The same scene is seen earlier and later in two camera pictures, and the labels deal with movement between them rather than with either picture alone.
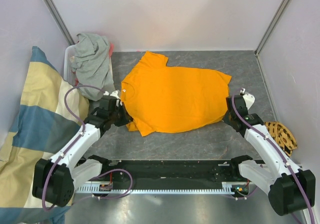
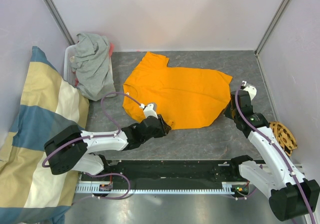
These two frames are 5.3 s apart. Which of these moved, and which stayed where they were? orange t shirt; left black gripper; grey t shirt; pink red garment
Moved: left black gripper
Stayed: grey t shirt; orange t shirt; pink red garment
